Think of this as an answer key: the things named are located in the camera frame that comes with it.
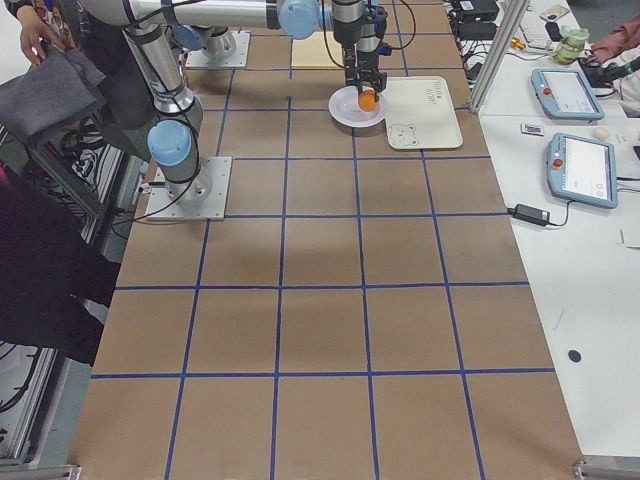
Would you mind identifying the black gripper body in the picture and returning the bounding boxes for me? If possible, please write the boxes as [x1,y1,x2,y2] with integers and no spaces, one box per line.
[342,37,382,86]

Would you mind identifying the orange fruit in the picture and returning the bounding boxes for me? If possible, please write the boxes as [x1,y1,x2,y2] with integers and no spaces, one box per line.
[357,90,378,112]

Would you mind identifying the white round plate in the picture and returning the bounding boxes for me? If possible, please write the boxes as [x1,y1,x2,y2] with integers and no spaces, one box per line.
[328,86,387,128]

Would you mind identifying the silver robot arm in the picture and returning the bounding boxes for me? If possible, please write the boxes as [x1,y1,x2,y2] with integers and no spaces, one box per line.
[166,1,390,97]
[82,1,386,219]

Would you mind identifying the cream tray with bear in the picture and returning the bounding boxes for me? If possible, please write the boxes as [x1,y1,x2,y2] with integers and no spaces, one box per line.
[382,76,463,150]

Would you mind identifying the wooden cutting board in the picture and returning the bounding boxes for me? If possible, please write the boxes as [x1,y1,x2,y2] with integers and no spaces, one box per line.
[291,32,342,70]

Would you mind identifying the gold metal cylinder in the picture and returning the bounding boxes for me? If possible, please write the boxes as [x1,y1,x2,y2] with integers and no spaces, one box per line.
[510,37,526,51]

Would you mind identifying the small printed card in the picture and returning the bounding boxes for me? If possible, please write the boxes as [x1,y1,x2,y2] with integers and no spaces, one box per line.
[520,123,545,137]

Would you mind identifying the white keyboard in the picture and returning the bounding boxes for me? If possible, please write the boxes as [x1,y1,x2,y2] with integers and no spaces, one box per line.
[519,12,556,51]

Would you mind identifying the far blue teach pendant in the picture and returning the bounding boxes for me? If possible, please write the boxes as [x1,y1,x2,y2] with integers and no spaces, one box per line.
[530,69,605,121]

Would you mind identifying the blue teach pendant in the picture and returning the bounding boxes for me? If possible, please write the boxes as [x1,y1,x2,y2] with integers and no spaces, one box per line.
[546,133,618,209]
[530,69,605,121]

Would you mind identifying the black power adapter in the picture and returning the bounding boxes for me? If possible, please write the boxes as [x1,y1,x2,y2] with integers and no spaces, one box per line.
[507,204,550,227]

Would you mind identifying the green stacked cups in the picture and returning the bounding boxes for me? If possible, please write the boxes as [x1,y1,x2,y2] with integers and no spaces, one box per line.
[553,26,590,65]

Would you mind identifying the near blue teach pendant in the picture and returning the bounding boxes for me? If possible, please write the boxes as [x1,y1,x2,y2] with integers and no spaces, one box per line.
[546,133,618,209]

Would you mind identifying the black round lens cap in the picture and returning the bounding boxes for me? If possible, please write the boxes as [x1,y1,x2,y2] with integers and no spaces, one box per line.
[568,350,582,363]

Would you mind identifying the person in black top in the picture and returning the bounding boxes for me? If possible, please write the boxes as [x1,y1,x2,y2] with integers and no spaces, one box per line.
[0,0,151,365]

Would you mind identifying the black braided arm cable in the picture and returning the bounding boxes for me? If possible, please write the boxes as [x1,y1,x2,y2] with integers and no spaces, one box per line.
[319,0,418,71]

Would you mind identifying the aluminium frame post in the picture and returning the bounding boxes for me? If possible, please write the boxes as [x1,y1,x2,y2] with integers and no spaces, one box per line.
[468,0,530,114]

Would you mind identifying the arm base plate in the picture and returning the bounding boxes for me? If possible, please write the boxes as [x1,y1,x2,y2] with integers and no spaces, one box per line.
[186,30,251,70]
[144,156,232,222]

